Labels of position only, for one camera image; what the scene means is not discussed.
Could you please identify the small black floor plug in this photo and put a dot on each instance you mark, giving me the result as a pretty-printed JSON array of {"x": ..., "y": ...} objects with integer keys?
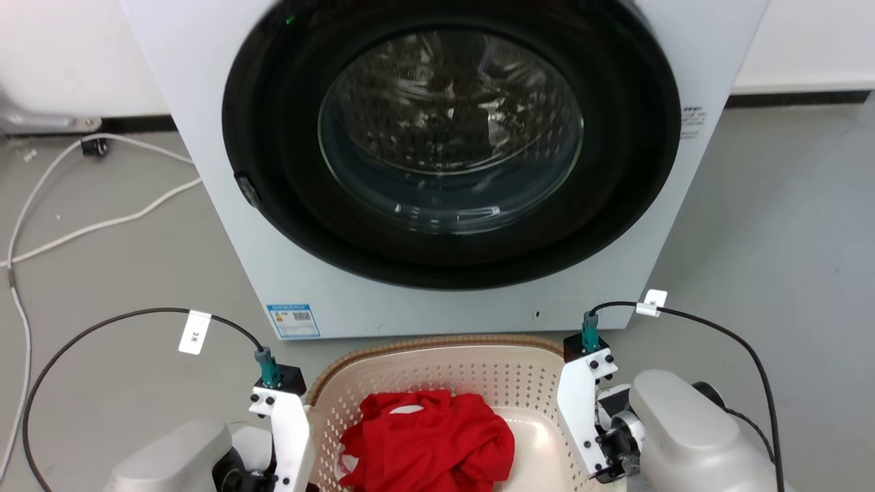
[{"x": 94, "y": 146}]

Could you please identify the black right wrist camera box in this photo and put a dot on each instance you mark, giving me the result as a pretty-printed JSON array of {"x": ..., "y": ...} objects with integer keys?
[{"x": 575, "y": 347}]

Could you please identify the small white text sticker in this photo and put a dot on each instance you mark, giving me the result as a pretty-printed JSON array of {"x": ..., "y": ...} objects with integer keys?
[{"x": 692, "y": 123}]

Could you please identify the black round washer door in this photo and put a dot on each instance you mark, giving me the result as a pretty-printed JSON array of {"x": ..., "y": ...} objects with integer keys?
[{"x": 287, "y": 171}]

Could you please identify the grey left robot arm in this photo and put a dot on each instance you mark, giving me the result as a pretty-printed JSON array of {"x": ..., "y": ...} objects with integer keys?
[{"x": 171, "y": 458}]

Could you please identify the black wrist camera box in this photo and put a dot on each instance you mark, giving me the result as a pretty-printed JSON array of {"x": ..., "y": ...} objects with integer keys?
[
  {"x": 575, "y": 347},
  {"x": 288, "y": 380}
]

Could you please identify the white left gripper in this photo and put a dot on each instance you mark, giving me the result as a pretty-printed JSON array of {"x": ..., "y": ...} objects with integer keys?
[{"x": 292, "y": 437}]

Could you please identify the white appliance base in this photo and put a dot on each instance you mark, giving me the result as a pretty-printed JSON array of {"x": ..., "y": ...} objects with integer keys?
[{"x": 41, "y": 116}]

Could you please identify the beige perforated laundry basket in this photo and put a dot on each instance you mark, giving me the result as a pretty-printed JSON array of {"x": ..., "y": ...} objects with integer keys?
[{"x": 519, "y": 383}]

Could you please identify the red garment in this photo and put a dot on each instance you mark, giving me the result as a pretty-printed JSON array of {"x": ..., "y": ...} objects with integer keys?
[{"x": 437, "y": 444}]

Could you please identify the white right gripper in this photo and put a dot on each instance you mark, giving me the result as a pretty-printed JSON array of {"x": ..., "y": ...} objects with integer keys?
[{"x": 577, "y": 403}]

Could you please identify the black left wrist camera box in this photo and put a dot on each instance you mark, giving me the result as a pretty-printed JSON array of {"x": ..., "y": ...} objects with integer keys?
[{"x": 288, "y": 380}]

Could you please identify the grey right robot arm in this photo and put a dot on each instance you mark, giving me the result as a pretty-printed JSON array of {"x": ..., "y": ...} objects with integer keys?
[{"x": 690, "y": 437}]

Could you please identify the white front-load washing machine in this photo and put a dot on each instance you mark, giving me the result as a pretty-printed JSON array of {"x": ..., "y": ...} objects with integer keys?
[{"x": 225, "y": 225}]

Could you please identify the blue energy label sticker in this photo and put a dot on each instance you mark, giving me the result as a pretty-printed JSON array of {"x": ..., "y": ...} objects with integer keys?
[{"x": 293, "y": 321}]

